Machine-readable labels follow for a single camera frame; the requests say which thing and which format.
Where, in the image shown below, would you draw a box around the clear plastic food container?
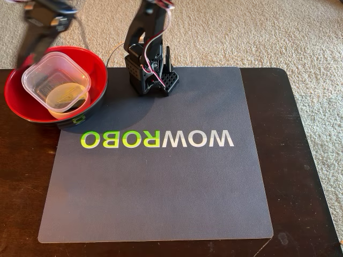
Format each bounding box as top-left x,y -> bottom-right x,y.
21,52 -> 92,113

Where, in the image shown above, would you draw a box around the grey WOWROBO mat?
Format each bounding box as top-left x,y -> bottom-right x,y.
37,66 -> 274,244

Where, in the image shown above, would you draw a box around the red bowl with black outside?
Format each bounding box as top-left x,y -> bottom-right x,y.
4,46 -> 109,131

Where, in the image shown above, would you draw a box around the white power cable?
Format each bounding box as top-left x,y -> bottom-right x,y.
106,42 -> 126,67

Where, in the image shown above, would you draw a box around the black perforated clamp block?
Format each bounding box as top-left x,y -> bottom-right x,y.
159,46 -> 180,97

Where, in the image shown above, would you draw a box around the small white ceramic bowl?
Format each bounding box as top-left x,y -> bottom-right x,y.
45,82 -> 92,120

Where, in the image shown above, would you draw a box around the black camera cable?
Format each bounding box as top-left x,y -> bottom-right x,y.
71,10 -> 92,49

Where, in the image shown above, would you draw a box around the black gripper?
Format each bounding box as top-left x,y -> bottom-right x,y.
16,0 -> 78,70

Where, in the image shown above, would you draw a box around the red white servo wires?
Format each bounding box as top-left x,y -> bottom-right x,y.
140,0 -> 175,88

